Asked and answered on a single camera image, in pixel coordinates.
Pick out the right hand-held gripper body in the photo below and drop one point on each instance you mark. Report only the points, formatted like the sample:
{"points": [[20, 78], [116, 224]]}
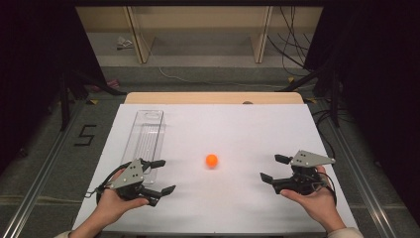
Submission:
{"points": [[305, 172]]}

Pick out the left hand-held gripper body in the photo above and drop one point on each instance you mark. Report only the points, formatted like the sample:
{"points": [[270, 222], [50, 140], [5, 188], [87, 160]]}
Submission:
{"points": [[130, 177]]}

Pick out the clear plastic container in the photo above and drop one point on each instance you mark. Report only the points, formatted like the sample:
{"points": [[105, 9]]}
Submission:
{"points": [[147, 135]]}

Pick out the orange ball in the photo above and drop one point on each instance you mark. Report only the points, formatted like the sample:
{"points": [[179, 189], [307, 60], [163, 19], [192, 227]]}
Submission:
{"points": [[211, 160]]}

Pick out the person's left hand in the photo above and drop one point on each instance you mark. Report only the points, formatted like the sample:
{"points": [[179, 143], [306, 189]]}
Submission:
{"points": [[112, 205]]}

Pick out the person's right hand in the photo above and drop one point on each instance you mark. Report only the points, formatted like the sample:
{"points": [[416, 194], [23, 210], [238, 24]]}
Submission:
{"points": [[317, 203]]}

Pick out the white table sheet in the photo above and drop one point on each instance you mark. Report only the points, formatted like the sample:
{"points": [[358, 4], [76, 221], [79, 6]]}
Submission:
{"points": [[231, 132]]}

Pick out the yellow tape piece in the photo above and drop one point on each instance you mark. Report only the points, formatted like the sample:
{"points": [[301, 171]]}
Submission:
{"points": [[291, 79], [310, 100], [93, 101]]}

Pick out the wooden table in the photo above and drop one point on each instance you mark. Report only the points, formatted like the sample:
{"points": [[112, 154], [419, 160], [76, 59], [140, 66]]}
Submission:
{"points": [[198, 98]]}

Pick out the black metal stand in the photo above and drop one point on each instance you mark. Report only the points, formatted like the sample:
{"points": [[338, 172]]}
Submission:
{"points": [[335, 99], [65, 102]]}

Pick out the pink object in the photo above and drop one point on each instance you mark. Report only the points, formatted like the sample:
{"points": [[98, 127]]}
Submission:
{"points": [[110, 83]]}

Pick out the dark curtain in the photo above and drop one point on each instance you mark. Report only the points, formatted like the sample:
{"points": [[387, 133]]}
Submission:
{"points": [[383, 82], [36, 66]]}

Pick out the crumpled wrapper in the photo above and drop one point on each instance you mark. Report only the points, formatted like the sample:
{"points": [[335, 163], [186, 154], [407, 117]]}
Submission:
{"points": [[124, 43]]}

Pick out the beige wooden shelf unit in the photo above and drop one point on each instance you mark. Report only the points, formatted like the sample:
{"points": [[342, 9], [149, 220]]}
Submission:
{"points": [[198, 20]]}

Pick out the metal floor rail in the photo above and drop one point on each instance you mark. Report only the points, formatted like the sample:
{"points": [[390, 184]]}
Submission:
{"points": [[363, 185], [36, 188]]}

